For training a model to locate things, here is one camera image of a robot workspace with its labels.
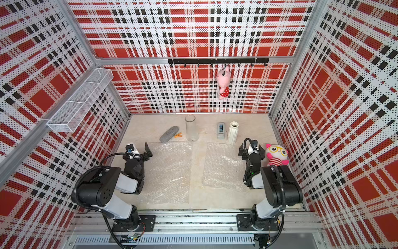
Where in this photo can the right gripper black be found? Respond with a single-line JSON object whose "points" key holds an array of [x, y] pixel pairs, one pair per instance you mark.
{"points": [[244, 152]]}

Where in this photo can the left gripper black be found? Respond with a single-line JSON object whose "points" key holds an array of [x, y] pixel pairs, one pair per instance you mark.
{"points": [[146, 157]]}

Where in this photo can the bubble wrap sheet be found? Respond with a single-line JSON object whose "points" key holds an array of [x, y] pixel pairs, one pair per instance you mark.
{"points": [[167, 173], [223, 167]]}

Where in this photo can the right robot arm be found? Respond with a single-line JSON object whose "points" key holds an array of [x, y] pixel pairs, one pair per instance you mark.
{"points": [[267, 168]]}

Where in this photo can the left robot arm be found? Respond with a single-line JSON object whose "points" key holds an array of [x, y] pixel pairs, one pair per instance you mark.
{"points": [[95, 189]]}

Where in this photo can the pink white owl plush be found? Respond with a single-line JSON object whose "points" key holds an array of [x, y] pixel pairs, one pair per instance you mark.
{"points": [[277, 155]]}

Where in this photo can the grey oval case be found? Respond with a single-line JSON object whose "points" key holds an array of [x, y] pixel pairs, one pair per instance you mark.
{"points": [[169, 134]]}

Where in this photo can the clear glass vase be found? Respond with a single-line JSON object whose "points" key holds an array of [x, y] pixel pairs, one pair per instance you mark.
{"points": [[191, 128]]}

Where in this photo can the hanging pink plush toy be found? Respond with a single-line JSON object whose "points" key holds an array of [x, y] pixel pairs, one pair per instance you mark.
{"points": [[223, 80]]}

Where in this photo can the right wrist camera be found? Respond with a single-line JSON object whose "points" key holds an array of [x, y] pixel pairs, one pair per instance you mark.
{"points": [[253, 147]]}

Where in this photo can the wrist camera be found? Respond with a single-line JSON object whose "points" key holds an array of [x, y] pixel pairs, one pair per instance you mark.
{"points": [[253, 147], [132, 150]]}

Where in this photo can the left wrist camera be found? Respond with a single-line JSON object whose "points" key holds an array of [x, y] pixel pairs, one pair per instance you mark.
{"points": [[132, 150]]}

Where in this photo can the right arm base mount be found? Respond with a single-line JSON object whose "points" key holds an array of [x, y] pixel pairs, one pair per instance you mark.
{"points": [[246, 222]]}

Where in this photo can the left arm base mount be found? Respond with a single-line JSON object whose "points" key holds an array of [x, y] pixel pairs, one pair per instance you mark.
{"points": [[138, 223]]}

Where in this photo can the white wire mesh basket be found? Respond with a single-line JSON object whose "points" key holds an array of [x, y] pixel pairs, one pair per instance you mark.
{"points": [[73, 111]]}

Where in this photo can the black hook rail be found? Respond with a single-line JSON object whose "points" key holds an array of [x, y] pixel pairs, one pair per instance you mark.
{"points": [[219, 61]]}

